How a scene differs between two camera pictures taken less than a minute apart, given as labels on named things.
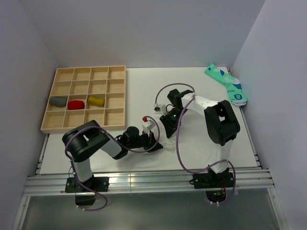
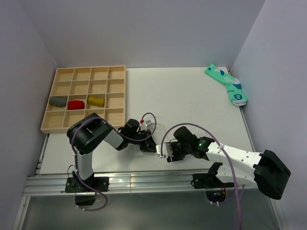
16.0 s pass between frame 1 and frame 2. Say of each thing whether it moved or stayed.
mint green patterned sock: stayed
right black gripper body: moved
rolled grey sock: stayed
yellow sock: stayed
